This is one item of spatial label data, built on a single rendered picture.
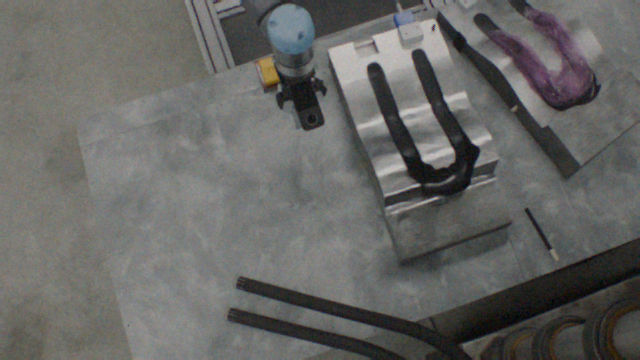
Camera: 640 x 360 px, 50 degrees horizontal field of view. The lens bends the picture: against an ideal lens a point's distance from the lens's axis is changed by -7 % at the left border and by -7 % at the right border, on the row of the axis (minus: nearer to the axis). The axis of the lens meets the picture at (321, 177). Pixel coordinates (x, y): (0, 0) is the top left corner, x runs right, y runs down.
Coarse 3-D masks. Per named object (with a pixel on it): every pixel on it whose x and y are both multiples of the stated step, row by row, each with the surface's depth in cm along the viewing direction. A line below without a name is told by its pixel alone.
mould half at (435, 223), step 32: (352, 64) 162; (384, 64) 162; (448, 64) 162; (352, 96) 160; (416, 96) 160; (448, 96) 160; (352, 128) 165; (384, 128) 158; (416, 128) 156; (480, 128) 153; (384, 160) 152; (448, 160) 150; (480, 160) 151; (384, 192) 149; (416, 192) 153; (480, 192) 156; (416, 224) 154; (448, 224) 154; (480, 224) 154; (416, 256) 154
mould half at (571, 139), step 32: (544, 0) 169; (448, 32) 172; (480, 32) 167; (576, 32) 163; (480, 64) 167; (512, 64) 160; (608, 64) 162; (512, 96) 162; (608, 96) 156; (544, 128) 157; (576, 128) 154; (608, 128) 154; (576, 160) 152
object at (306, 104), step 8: (288, 80) 136; (296, 80) 136; (304, 80) 136; (296, 88) 136; (304, 88) 136; (312, 88) 137; (296, 96) 137; (304, 96) 137; (312, 96) 137; (296, 104) 137; (304, 104) 137; (312, 104) 137; (296, 112) 139; (304, 112) 138; (312, 112) 138; (320, 112) 138; (304, 120) 138; (312, 120) 138; (320, 120) 138; (304, 128) 138; (312, 128) 139
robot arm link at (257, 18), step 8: (240, 0) 126; (248, 0) 124; (256, 0) 123; (264, 0) 123; (272, 0) 123; (280, 0) 123; (288, 0) 124; (248, 8) 125; (256, 8) 123; (264, 8) 123; (272, 8) 122; (256, 16) 124; (264, 16) 123; (256, 24) 126
